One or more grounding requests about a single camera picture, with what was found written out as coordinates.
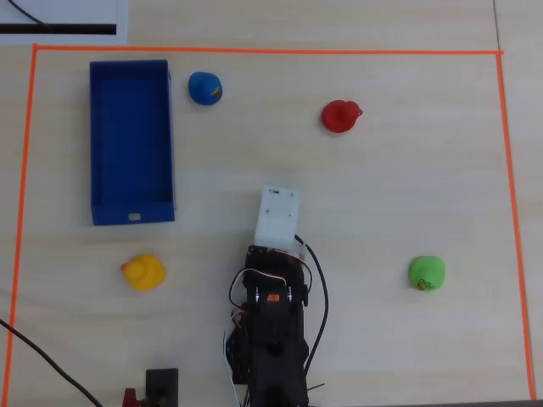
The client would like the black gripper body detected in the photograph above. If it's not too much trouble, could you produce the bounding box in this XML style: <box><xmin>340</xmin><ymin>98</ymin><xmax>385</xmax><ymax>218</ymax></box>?
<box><xmin>244</xmin><ymin>244</ymin><xmax>310</xmax><ymax>284</ymax></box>

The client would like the yellow rubber duck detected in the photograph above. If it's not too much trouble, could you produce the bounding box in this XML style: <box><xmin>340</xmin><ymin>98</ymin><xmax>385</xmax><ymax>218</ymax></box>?
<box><xmin>120</xmin><ymin>253</ymin><xmax>166</xmax><ymax>293</ymax></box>

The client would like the green rubber duck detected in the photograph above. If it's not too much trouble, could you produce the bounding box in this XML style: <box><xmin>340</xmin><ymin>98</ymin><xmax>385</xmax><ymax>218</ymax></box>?
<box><xmin>407</xmin><ymin>255</ymin><xmax>446</xmax><ymax>293</ymax></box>

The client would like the red rubber duck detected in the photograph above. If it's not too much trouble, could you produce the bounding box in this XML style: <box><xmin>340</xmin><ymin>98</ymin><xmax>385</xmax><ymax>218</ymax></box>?
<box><xmin>321</xmin><ymin>99</ymin><xmax>365</xmax><ymax>135</ymax></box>

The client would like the blue plastic box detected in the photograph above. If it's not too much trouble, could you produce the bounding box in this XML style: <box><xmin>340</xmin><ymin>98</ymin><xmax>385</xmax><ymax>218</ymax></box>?
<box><xmin>88</xmin><ymin>59</ymin><xmax>177</xmax><ymax>226</ymax></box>

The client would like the blue rubber duck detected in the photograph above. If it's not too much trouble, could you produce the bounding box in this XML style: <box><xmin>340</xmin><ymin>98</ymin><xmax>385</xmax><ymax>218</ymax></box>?
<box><xmin>188</xmin><ymin>70</ymin><xmax>224</xmax><ymax>106</ymax></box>

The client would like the orange tape strip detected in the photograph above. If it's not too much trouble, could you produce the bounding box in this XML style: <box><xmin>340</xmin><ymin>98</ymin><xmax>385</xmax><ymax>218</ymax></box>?
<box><xmin>495</xmin><ymin>53</ymin><xmax>537</xmax><ymax>402</ymax></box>
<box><xmin>32</xmin><ymin>43</ymin><xmax>505</xmax><ymax>57</ymax></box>
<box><xmin>1</xmin><ymin>44</ymin><xmax>40</xmax><ymax>407</ymax></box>

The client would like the white paper with black bar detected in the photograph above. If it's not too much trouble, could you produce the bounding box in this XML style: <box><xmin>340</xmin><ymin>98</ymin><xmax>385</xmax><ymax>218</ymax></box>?
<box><xmin>0</xmin><ymin>0</ymin><xmax>129</xmax><ymax>45</ymax></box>

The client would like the white camera housing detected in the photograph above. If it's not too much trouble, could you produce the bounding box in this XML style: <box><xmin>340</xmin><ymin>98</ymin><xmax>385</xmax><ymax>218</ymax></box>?
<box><xmin>254</xmin><ymin>185</ymin><xmax>302</xmax><ymax>252</ymax></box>

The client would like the black camera cable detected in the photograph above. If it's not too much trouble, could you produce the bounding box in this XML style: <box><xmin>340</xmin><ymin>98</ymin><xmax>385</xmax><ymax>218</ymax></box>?
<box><xmin>294</xmin><ymin>234</ymin><xmax>330</xmax><ymax>376</ymax></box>

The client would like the black clamp with red handle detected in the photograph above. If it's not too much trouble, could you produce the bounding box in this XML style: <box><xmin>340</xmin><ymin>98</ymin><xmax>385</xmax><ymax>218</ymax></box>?
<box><xmin>121</xmin><ymin>367</ymin><xmax>180</xmax><ymax>407</ymax></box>

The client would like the long black cable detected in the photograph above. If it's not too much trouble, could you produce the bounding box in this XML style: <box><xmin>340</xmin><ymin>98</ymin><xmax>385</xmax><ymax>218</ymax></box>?
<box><xmin>0</xmin><ymin>317</ymin><xmax>104</xmax><ymax>407</ymax></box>

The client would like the thin black cable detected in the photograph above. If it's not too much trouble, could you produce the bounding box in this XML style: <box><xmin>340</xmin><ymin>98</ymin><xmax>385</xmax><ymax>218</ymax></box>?
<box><xmin>7</xmin><ymin>0</ymin><xmax>48</xmax><ymax>27</ymax></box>

